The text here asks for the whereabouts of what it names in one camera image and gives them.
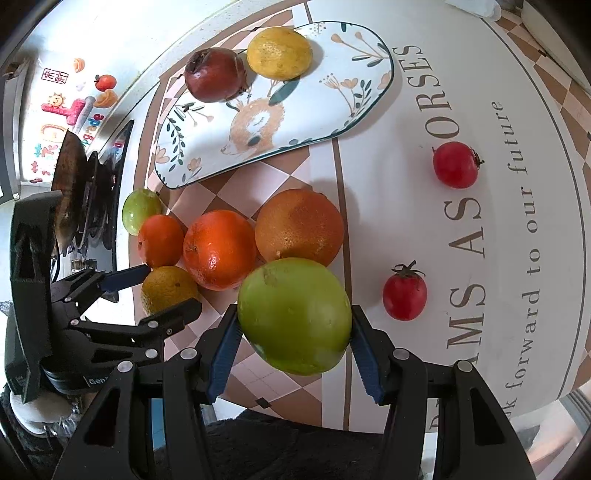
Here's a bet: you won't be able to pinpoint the large green apple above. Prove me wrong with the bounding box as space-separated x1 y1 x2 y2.
237 257 354 376

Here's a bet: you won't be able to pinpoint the large dull orange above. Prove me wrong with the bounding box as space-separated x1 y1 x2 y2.
254 188 345 268

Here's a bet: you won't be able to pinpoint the bright orange tangerine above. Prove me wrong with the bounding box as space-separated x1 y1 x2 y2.
183 210 258 291

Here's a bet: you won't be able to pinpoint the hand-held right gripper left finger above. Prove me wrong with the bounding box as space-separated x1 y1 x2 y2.
53 302 243 480

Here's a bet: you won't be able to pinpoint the colourful wall stickers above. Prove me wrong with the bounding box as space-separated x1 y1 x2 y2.
28 58 118 185

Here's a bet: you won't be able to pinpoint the checkered table mat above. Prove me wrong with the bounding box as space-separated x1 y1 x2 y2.
134 0 591 437

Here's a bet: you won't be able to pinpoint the white tissue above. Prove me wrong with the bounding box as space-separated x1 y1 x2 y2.
445 0 502 20

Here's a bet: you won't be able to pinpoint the dark red fruit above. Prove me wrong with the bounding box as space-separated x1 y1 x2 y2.
185 47 247 103

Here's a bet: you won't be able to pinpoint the small orange tangerine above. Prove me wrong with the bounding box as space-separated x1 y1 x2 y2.
137 214 185 269

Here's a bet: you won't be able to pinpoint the black wok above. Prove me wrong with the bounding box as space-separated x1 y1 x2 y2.
50 129 90 243

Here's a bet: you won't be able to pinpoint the red cherry tomato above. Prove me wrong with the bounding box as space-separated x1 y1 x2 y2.
433 141 485 189
382 261 428 321

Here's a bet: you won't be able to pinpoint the small green apple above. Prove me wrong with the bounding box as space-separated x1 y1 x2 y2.
122 188 163 235

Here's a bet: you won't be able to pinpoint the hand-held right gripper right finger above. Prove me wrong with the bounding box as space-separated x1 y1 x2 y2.
348 305 536 480

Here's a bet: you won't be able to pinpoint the deer print plate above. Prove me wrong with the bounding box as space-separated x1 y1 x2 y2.
154 20 396 190

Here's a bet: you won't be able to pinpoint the yellow citrus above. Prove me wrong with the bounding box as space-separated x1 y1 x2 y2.
246 26 314 78

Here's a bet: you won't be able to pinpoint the yellow-green citrus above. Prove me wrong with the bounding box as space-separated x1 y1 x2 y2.
141 266 200 317

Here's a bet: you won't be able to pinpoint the black gas stove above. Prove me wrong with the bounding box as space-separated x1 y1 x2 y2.
46 119 136 305

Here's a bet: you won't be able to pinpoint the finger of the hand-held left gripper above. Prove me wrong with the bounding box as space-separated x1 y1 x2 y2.
69 298 204 370
51 264 151 319

